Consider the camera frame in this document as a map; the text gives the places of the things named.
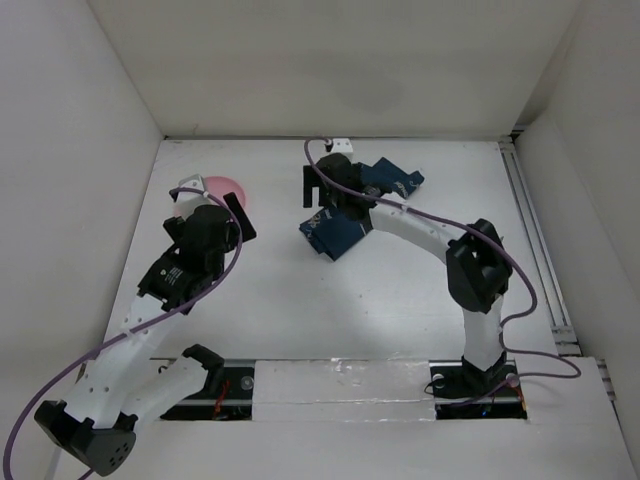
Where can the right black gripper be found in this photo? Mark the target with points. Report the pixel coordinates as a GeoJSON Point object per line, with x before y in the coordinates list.
{"type": "Point", "coordinates": [310, 186]}

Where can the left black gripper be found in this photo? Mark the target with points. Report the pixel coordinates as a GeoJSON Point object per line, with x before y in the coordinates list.
{"type": "Point", "coordinates": [239, 216]}

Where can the blue whale placemat cloth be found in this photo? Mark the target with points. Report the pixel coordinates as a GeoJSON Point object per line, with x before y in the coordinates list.
{"type": "Point", "coordinates": [331, 233]}

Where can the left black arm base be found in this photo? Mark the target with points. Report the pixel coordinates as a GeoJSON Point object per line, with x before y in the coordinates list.
{"type": "Point", "coordinates": [228, 397]}

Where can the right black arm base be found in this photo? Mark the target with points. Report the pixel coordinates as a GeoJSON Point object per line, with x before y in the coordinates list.
{"type": "Point", "coordinates": [459, 397]}

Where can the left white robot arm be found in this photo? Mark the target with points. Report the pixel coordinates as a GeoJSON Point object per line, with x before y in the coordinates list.
{"type": "Point", "coordinates": [98, 421]}

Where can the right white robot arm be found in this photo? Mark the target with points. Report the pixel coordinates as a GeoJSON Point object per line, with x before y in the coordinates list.
{"type": "Point", "coordinates": [477, 275]}

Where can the pink plastic plate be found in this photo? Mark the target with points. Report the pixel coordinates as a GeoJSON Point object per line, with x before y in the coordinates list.
{"type": "Point", "coordinates": [219, 186]}

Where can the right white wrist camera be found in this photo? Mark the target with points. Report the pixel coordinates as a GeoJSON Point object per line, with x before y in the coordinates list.
{"type": "Point", "coordinates": [339, 146]}

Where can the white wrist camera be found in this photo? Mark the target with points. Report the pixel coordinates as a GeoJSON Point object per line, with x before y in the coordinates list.
{"type": "Point", "coordinates": [339, 146]}
{"type": "Point", "coordinates": [190, 196]}

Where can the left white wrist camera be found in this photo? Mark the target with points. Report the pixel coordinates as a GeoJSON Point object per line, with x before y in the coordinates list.
{"type": "Point", "coordinates": [190, 196]}

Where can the aluminium side rail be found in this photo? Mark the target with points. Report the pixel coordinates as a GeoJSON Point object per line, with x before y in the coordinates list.
{"type": "Point", "coordinates": [566, 341]}

